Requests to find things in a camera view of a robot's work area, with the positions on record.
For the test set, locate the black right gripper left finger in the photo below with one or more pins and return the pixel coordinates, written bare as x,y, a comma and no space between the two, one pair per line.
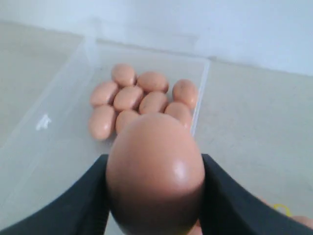
81,210

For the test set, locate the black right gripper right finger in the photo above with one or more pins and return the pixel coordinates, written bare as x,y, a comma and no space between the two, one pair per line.
229,209

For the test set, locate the yellow plastic egg tray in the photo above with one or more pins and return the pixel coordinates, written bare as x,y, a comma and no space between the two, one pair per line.
283,209

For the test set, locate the brown egg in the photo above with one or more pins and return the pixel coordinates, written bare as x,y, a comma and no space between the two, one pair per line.
128,98
153,102
186,92
180,112
151,81
304,220
102,122
155,177
104,94
124,75
124,118

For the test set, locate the clear plastic storage box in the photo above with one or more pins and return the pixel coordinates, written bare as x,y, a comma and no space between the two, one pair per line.
46,79

